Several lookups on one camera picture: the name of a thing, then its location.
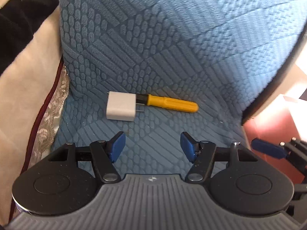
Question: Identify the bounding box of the blue textured sofa cover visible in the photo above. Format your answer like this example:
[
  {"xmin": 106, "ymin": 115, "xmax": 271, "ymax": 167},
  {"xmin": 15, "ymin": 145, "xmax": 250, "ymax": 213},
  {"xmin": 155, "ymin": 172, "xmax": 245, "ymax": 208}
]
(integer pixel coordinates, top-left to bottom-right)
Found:
[{"xmin": 53, "ymin": 0, "xmax": 306, "ymax": 176}]

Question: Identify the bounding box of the yellow handled screwdriver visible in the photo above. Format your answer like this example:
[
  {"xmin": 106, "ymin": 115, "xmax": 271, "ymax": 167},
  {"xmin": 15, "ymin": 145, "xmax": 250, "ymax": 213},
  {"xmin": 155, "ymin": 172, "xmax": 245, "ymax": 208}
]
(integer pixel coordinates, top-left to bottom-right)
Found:
[{"xmin": 136, "ymin": 94, "xmax": 199, "ymax": 113}]

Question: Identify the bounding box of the pink cardboard box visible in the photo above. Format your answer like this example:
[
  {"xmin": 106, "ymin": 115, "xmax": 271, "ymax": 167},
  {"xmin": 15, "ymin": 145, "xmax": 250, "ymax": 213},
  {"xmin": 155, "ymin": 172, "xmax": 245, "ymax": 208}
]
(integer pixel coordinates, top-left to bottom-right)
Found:
[{"xmin": 242, "ymin": 94, "xmax": 307, "ymax": 185}]

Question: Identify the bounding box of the small white plug charger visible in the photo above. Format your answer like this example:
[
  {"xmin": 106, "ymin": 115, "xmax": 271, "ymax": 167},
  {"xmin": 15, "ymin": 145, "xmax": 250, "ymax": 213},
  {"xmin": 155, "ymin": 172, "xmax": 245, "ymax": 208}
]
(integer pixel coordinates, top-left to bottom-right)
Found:
[{"xmin": 106, "ymin": 91, "xmax": 146, "ymax": 122}]

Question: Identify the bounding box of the lace floral bed sheet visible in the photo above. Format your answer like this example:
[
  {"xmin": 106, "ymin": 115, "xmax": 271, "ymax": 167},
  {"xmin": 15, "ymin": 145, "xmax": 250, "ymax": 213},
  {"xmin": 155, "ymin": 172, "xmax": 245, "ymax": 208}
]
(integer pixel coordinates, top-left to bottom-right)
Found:
[{"xmin": 23, "ymin": 63, "xmax": 69, "ymax": 170}]

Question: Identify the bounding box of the red white black quilt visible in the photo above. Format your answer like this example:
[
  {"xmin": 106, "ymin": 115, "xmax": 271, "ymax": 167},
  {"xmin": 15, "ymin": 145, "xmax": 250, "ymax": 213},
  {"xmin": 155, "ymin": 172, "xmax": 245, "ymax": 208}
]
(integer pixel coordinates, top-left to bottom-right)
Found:
[{"xmin": 1, "ymin": 0, "xmax": 63, "ymax": 225}]

